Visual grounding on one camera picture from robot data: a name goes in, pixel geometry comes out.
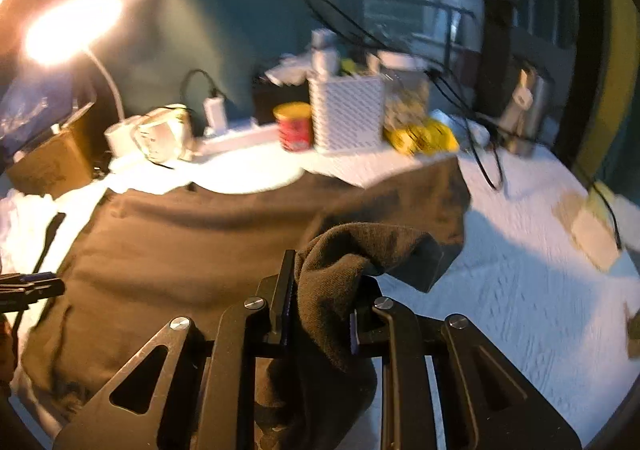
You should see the left hand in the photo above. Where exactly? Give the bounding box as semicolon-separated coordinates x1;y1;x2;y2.
0;313;17;397

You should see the black cable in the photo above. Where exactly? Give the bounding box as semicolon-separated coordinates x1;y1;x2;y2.
299;0;624;251

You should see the white charger plug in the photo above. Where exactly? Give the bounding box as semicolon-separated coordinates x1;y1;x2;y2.
203;95;228;136

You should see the black strap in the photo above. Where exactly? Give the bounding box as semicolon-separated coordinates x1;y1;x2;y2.
8;211;68;346

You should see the steel thermos flask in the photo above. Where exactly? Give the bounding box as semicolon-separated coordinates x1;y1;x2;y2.
498;62;553;157

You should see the black power adapter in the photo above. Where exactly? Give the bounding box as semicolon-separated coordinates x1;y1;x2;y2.
252;77;309;126

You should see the plastic bag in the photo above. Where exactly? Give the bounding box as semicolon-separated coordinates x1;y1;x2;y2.
1;72;74;144

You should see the yellow snack packet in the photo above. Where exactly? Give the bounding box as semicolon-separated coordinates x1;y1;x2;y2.
384;118;460;156

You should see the teal curtain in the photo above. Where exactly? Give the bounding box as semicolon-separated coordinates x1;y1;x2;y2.
74;0;362;121

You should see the dark brown t-shirt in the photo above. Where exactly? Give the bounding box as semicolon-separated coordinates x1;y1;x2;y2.
22;157;470;449

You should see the white cartoon mug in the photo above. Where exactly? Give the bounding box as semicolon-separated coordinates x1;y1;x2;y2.
131;103;194;165

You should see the white power strip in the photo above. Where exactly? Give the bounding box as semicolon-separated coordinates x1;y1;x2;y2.
194;118;279;156

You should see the white knitted table cover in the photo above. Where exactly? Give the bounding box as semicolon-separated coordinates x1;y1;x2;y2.
96;143;639;449

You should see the white perforated basket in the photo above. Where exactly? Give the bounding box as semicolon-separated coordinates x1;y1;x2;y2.
308;75;385;155

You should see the white cloth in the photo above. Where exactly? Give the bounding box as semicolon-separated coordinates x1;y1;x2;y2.
1;182;106;273

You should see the tissue pack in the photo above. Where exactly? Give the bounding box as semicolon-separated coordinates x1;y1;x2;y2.
553;181;639;273

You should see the clear snack jar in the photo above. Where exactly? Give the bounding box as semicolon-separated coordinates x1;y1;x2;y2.
378;51;430;131

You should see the white desk lamp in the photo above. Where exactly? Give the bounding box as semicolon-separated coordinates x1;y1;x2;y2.
23;0;136;158

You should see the yellow curtain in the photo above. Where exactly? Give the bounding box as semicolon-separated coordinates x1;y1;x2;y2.
576;0;639;179

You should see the red tin can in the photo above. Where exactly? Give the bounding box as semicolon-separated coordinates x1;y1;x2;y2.
273;102;312;152

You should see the small green figurine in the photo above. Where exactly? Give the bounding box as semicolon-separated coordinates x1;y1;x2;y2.
625;305;640;359

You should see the cardboard box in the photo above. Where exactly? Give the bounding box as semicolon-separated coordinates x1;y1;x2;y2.
6;128;107;199

